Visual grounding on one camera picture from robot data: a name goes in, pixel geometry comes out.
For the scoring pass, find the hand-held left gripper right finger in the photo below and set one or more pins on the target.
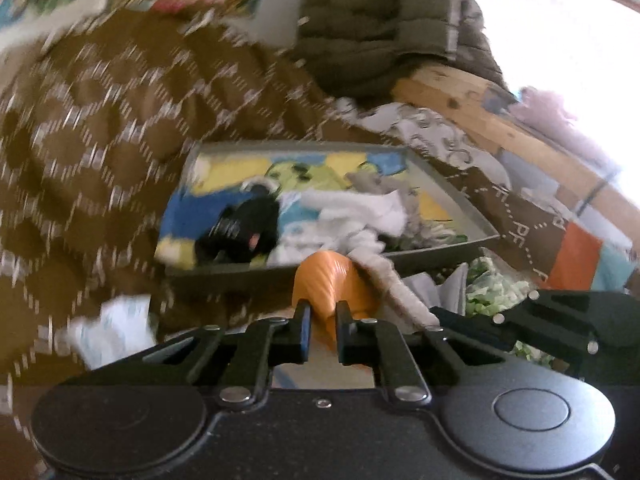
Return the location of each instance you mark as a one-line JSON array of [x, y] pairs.
[[344, 332]]

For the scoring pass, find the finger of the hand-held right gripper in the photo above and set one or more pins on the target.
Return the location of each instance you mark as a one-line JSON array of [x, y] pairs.
[[525, 325]]

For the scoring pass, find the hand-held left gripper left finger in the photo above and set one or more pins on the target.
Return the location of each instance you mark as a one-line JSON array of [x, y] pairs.
[[304, 332]]

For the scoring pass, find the orange cloth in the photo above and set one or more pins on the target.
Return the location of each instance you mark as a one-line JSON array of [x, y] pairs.
[[325, 280]]

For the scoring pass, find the grey blue sock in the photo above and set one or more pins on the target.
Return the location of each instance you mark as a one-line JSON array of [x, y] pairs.
[[300, 240]]

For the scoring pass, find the white knitted cloth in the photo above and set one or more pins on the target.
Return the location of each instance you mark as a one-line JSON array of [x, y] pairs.
[[360, 215]]

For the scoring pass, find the black cloth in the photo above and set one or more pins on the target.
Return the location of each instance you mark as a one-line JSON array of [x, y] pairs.
[[235, 230]]

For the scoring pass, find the cartoon printed grey tray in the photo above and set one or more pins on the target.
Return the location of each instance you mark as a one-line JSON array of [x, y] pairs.
[[225, 170]]

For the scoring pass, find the white and blue sock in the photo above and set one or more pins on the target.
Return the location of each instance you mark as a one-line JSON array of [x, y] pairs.
[[115, 330]]

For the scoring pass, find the green patterned cloth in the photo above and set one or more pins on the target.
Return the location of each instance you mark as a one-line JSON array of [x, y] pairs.
[[495, 290]]

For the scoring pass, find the white floral pillow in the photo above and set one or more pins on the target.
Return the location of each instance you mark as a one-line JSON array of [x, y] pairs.
[[435, 130]]

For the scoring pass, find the lavender cloth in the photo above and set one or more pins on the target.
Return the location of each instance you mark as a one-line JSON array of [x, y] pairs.
[[550, 110]]

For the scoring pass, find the brown patterned colourful quilt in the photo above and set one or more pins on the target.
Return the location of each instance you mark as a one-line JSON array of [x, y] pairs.
[[100, 160]]

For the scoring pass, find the dark grey quilted jacket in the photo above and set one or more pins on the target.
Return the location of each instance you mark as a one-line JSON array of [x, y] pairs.
[[475, 45]]

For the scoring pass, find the olive puffer jacket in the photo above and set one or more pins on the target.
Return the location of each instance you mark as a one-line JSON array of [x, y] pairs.
[[370, 20]]

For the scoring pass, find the wooden bed frame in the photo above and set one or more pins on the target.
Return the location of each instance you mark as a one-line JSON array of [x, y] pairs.
[[475, 105]]

